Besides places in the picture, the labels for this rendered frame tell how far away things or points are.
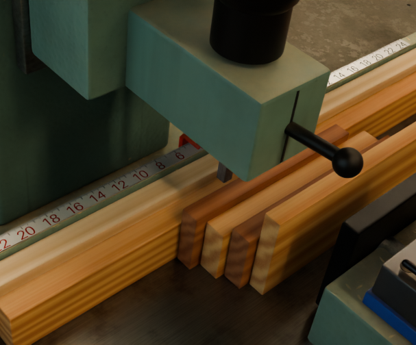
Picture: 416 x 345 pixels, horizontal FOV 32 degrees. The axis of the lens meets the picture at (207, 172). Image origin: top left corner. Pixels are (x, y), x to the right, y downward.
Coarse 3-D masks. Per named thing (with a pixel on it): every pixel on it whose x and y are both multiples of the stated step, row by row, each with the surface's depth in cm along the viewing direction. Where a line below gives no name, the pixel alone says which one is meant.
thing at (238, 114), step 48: (192, 0) 53; (144, 48) 51; (192, 48) 48; (288, 48) 49; (144, 96) 54; (192, 96) 49; (240, 96) 46; (288, 96) 46; (240, 144) 48; (288, 144) 50
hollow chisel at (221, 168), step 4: (220, 164) 56; (220, 168) 56; (224, 168) 55; (220, 172) 56; (224, 172) 56; (228, 172) 56; (232, 172) 56; (220, 176) 56; (224, 176) 56; (228, 176) 56; (220, 180) 56; (224, 180) 56; (228, 180) 56
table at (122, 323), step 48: (144, 288) 54; (192, 288) 55; (240, 288) 55; (288, 288) 56; (48, 336) 50; (96, 336) 50; (144, 336) 51; (192, 336) 51; (240, 336) 52; (288, 336) 52
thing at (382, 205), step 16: (400, 192) 51; (368, 208) 49; (384, 208) 49; (400, 208) 50; (352, 224) 48; (368, 224) 48; (384, 224) 50; (400, 224) 53; (352, 240) 48; (368, 240) 49; (384, 240) 52; (336, 256) 50; (352, 256) 49; (336, 272) 51; (320, 288) 53
